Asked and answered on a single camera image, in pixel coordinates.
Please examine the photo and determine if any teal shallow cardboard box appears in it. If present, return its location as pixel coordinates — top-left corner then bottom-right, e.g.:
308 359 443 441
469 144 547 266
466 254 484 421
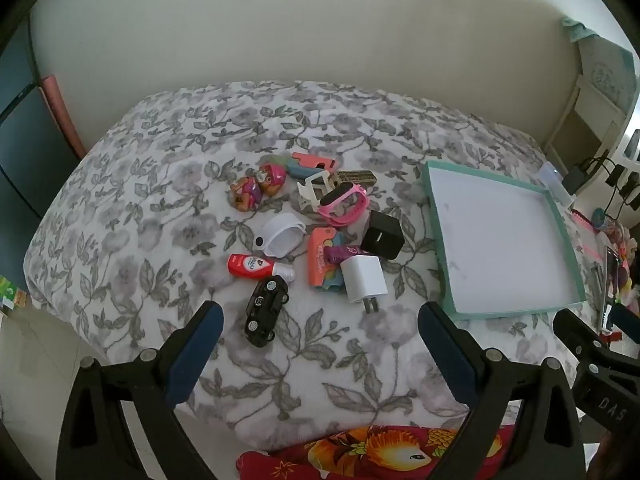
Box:
420 161 588 322

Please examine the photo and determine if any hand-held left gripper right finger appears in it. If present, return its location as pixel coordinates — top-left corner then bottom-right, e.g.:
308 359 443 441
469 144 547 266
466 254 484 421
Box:
417 302 586 480

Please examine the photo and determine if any pink purple lighter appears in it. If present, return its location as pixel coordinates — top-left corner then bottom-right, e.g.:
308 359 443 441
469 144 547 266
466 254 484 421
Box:
324 244 364 264

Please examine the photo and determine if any white charger plug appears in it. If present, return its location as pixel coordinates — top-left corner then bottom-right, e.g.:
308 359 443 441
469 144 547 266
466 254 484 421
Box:
341 255 389 315

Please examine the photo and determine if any red printed cloth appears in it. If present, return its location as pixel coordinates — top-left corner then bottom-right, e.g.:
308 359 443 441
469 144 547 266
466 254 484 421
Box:
236 424 503 480

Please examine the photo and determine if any small red white bottle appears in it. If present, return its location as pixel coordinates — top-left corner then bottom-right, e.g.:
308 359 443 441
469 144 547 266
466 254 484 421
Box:
227 253 296 282

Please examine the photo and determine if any white shelf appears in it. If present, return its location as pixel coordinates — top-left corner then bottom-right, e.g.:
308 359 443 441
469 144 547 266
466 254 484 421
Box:
544 35 638 173

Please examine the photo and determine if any brown dog figure pink outfit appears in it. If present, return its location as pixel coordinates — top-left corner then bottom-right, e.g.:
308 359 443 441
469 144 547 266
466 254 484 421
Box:
230 177 263 212

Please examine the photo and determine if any smartphone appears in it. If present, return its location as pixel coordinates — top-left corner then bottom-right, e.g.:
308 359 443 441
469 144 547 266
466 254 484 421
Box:
601 246 620 332

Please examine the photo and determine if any dog figure red helmet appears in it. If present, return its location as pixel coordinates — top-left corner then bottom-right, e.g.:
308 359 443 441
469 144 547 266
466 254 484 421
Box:
255 162 288 197

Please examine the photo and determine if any black charger cube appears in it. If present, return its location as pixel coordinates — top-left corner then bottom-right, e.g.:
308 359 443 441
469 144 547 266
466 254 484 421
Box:
361 210 404 261

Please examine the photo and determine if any pink smart band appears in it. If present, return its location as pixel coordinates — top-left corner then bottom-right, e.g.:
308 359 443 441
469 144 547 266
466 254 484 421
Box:
319 184 370 227

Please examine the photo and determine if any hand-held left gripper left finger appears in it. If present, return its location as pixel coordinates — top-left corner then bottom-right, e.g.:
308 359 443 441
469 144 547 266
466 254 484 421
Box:
56 301 225 480

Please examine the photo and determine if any black toy car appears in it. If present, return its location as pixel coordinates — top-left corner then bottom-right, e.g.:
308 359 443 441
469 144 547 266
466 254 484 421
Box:
244 276 291 347

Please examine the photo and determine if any black power adapter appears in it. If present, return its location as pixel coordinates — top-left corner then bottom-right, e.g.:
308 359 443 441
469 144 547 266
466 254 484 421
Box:
562 161 592 194

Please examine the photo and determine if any pink crochet mat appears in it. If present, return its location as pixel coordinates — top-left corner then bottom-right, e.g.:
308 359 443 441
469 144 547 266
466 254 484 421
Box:
570 207 640 348

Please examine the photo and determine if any white round case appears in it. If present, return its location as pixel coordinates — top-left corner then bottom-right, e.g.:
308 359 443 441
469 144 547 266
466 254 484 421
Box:
254 213 304 259

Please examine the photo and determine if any grey metal stand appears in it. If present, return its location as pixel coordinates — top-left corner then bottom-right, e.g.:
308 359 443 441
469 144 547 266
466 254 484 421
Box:
591 264 607 307

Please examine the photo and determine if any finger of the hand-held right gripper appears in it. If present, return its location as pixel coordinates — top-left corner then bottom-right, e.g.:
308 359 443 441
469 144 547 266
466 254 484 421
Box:
552 308 640 378
607 304 640 346

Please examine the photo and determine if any white phone stand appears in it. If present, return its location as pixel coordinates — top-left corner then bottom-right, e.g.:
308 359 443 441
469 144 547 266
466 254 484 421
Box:
296 172 333 209

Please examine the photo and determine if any black cable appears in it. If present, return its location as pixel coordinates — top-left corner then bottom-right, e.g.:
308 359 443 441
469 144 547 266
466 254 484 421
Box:
582 156 623 181

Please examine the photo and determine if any green box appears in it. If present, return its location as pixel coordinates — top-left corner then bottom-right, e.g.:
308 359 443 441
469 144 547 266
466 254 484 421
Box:
0 274 29 312

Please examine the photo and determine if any white power strip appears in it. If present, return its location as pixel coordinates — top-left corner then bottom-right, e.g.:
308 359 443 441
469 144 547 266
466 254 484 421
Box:
541 164 577 207

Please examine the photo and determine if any gold patterned lighter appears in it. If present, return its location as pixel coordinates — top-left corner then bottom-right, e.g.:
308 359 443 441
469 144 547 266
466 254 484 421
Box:
331 170 377 187

